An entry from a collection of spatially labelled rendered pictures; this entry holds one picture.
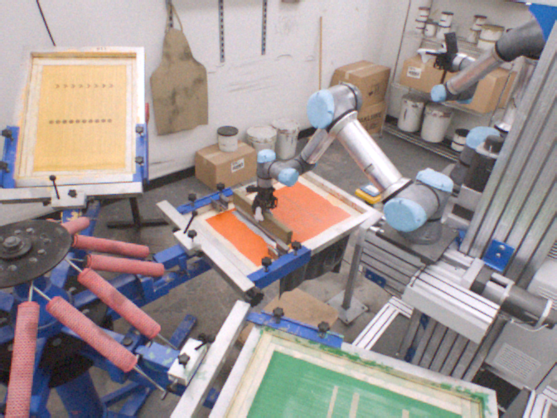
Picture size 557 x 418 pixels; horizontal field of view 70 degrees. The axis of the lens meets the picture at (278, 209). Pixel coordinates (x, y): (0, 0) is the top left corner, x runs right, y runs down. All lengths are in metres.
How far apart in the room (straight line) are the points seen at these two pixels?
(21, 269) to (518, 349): 1.66
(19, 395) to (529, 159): 1.56
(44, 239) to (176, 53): 2.48
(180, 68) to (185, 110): 0.37
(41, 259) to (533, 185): 1.50
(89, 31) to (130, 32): 0.29
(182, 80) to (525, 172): 2.87
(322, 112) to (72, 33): 2.35
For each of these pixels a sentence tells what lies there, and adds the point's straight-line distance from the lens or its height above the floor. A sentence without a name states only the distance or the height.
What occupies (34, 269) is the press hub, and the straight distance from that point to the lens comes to 1.31.
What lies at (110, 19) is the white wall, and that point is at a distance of 3.40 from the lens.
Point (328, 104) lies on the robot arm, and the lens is 1.29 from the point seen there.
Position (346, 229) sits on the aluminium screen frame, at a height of 0.99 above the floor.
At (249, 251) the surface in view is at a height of 0.95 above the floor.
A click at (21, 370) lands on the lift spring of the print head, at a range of 1.27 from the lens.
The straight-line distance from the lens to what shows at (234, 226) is 1.90.
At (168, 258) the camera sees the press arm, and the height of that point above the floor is 1.04.
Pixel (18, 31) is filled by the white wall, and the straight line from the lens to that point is 3.25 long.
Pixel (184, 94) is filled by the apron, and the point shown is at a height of 0.86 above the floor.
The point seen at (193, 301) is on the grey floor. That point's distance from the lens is 2.85.
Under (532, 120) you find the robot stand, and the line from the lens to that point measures 1.40.
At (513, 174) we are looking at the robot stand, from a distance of 1.46.
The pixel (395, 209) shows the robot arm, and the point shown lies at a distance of 1.26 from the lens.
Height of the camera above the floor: 2.13
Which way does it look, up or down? 36 degrees down
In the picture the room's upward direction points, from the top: 4 degrees clockwise
